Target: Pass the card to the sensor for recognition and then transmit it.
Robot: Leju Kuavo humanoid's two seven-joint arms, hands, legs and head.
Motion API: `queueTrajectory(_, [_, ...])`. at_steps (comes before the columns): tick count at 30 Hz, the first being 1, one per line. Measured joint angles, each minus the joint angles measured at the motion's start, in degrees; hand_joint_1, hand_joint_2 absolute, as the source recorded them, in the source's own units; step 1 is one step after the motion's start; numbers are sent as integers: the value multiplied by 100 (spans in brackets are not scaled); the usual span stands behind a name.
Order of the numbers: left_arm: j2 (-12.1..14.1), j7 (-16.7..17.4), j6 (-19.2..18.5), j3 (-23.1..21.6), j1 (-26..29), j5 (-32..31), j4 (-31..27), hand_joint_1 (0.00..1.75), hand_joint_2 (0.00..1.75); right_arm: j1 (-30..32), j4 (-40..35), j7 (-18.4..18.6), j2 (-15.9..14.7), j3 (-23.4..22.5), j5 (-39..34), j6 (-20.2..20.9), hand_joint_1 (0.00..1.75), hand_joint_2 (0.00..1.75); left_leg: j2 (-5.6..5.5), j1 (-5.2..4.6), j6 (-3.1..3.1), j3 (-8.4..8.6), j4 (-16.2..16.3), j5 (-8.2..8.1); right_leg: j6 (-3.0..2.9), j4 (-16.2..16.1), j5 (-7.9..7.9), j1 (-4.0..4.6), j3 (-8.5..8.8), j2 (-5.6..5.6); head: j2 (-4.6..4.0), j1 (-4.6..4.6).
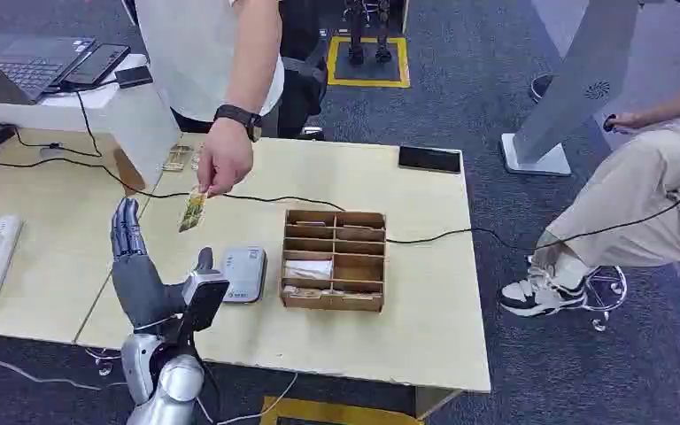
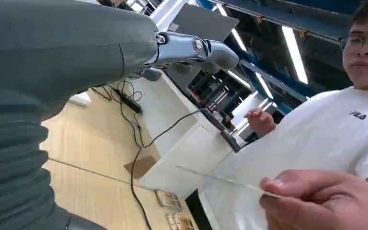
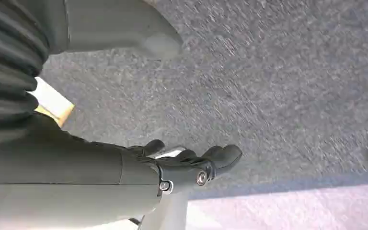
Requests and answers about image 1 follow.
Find long black cable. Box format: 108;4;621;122
0;153;680;254

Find black office chair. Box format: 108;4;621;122
276;0;330;141

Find seated person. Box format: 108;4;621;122
498;55;680;319

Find chrome stool base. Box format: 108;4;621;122
577;264;630;333

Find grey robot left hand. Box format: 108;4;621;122
110;197;216;333

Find black humanoid robot legs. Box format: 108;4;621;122
343;0;395;66

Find white cable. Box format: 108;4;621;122
0;325;127;392

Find grey card reader device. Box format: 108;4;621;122
220;246;269;305

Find desk caster wheel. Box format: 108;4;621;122
84;347;123;378

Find standing person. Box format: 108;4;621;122
133;0;286;197

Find pale card in slot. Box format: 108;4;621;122
282;286;377;301

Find standing person's left hand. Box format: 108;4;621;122
197;119;255;197

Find black smartphone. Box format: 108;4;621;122
398;143;463;175

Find white stand box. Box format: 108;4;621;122
0;53;184;190

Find small black device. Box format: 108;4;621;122
114;65;155;89

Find black wristwatch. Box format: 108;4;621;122
212;104;263;143

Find black tablet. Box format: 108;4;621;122
59;42;132;93

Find grey laptop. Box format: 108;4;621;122
0;32;98;105

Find wooden card box with compartments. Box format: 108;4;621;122
278;209;388;313

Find seated person's hand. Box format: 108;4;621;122
608;111;649;135

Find thin black adapter cable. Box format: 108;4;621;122
11;89;105;159

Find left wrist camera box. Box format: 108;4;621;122
182;270;231;335

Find white floor stand pillar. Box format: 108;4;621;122
500;0;641;178

